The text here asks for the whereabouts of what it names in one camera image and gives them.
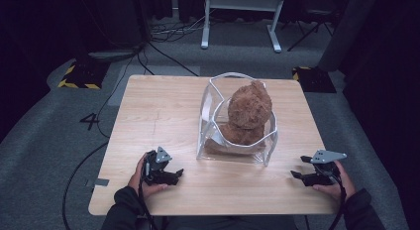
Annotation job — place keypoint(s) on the grey floor tape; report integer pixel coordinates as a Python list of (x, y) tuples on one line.
[(100, 182)]

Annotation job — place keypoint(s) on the person's right hand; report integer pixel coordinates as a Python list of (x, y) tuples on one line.
[(345, 185)]

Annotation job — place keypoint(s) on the brown teddy bear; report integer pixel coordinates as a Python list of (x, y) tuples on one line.
[(249, 107)]

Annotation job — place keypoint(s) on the white desk frame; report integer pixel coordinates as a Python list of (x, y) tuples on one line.
[(205, 31)]

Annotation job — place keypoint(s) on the black yellow striped base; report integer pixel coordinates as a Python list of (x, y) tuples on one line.
[(85, 74), (313, 80)]

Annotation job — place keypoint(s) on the black tripod stand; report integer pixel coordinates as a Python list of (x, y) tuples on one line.
[(307, 33)]

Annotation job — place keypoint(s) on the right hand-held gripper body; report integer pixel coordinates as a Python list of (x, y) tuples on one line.
[(325, 173)]

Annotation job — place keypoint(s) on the clear plastic bag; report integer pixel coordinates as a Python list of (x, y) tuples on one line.
[(211, 97)]

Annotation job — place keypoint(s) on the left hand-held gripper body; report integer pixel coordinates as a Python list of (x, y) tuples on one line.
[(155, 172)]

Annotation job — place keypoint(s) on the person's left hand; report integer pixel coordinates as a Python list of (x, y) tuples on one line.
[(137, 182)]

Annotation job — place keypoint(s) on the dark equipment stand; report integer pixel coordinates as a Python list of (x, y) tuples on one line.
[(112, 25)]

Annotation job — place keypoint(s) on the grey draped cloth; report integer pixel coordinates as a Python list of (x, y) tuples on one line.
[(346, 31)]

